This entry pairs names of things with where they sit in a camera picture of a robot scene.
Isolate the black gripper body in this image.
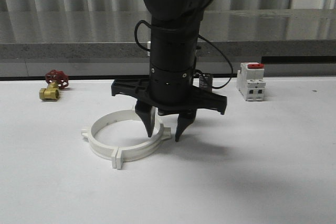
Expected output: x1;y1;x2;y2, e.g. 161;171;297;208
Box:
111;68;227;115

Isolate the grey stone counter ledge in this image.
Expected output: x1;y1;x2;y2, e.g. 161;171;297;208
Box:
1;9;335;78

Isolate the white half pipe clamp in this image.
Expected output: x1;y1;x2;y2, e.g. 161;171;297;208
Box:
113;123;171;169
81;110;147;169

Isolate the white circuit breaker red switch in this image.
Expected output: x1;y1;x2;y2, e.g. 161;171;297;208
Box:
236;62;266;101

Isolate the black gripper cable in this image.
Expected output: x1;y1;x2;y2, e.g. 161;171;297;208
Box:
134;19;234;90

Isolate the brass valve red handwheel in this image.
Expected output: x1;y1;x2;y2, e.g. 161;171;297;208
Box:
39;70;69;101

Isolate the black cylindrical capacitor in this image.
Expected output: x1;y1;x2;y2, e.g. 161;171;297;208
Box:
199;73;213;92

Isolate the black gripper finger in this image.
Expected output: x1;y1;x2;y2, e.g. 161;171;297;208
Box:
175;110;196;142
135;100;154;137

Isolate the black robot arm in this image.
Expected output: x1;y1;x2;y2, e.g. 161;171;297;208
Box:
111;0;227;140

